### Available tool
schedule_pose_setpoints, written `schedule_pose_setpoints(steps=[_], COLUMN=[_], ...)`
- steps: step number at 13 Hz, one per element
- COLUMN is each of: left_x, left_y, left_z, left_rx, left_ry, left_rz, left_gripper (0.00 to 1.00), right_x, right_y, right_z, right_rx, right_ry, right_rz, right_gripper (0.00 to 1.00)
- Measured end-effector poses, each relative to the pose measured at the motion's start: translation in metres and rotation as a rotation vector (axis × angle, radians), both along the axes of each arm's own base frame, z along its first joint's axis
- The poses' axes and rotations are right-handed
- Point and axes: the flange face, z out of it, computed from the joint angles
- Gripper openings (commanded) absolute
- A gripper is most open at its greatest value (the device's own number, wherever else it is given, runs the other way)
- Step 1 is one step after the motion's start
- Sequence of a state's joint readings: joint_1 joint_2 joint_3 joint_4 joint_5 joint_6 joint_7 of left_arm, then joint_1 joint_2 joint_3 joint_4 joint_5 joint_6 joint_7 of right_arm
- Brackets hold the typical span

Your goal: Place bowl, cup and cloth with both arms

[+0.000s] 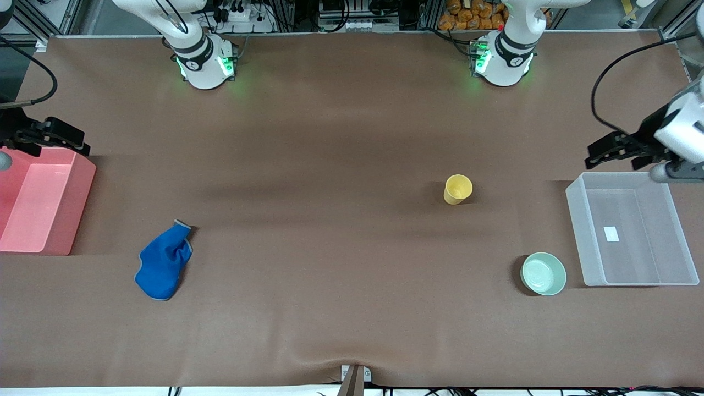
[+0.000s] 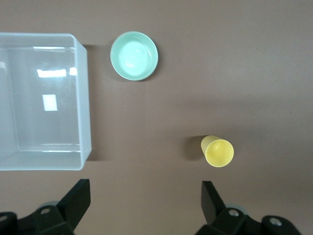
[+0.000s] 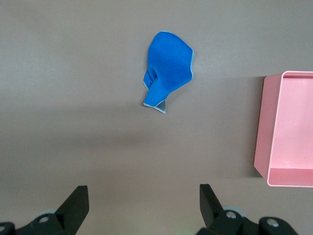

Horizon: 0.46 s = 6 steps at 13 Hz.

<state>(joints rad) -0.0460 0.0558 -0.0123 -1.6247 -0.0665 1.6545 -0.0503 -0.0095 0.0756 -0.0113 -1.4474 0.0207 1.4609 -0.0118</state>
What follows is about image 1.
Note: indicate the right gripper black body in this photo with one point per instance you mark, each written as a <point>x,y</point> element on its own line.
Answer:
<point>12,125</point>

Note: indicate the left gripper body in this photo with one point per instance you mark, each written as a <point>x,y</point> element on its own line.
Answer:
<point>650,132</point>

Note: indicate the pale green bowl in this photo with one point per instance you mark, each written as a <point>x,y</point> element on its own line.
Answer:
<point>543,274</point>

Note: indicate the blue cloth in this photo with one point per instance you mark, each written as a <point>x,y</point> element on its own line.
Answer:
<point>163,264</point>

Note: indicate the yellow plastic cup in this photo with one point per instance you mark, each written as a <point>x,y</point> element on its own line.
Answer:
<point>457,190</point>

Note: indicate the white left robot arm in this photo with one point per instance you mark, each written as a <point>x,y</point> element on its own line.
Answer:
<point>506,60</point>

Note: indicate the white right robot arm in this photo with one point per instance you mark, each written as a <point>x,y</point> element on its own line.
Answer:
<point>201,60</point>

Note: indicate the pink plastic bin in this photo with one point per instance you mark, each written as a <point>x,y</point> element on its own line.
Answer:
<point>38,209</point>

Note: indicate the white label sticker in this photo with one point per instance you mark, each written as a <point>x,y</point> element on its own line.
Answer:
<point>611,234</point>

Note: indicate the clear plastic bin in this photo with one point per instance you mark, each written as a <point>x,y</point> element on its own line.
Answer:
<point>632,258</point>

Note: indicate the orange snack pile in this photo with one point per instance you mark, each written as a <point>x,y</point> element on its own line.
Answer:
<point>473,16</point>

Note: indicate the white power strip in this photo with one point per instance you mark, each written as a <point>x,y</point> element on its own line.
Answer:
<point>242,19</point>

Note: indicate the white connector block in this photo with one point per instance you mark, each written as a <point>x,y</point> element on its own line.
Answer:
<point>367,25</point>

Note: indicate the brown table mat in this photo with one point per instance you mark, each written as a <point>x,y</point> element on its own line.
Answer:
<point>330,220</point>

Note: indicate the metal table clamp bracket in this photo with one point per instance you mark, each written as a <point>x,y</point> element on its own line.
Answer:
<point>355,379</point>

